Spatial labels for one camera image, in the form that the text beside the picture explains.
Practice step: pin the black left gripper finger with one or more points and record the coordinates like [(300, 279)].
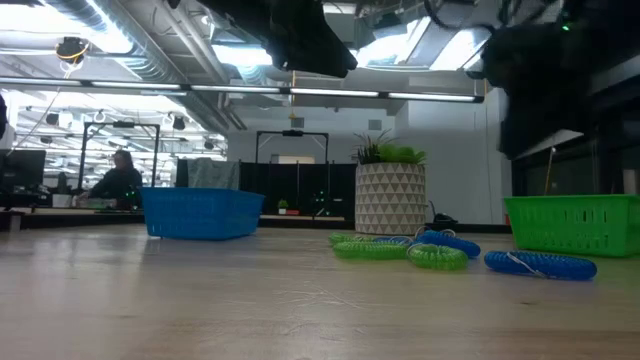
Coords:
[(325, 57)]

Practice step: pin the long linear ceiling light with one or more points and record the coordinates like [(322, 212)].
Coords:
[(330, 92)]

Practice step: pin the green artificial plant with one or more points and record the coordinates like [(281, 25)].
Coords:
[(395, 152)]

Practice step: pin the black room partition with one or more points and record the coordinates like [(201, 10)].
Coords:
[(310, 187)]

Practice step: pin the black ceiling spotlight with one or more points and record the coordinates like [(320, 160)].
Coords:
[(52, 118), (179, 123), (209, 145)]

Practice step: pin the green plastic basket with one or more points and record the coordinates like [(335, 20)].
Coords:
[(565, 225)]

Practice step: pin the small potted plant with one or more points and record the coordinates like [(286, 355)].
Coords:
[(283, 205)]

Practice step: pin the white triangle pattern planter pot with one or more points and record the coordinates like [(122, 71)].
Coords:
[(390, 200)]

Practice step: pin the small red item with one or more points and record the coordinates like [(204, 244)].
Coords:
[(293, 212)]

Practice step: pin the grey cloth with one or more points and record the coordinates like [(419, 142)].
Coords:
[(212, 174)]

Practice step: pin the blue plastic basket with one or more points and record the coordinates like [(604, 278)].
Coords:
[(200, 212)]

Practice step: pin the person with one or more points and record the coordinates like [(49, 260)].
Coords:
[(120, 182)]

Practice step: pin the dark background desk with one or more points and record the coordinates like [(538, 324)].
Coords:
[(75, 219)]

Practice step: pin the black computer monitor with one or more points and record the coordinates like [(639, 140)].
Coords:
[(22, 167)]

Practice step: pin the grey wall vent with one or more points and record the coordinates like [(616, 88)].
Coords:
[(297, 122), (375, 124)]

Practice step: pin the black metal camera rig frame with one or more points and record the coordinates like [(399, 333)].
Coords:
[(292, 133), (83, 155)]

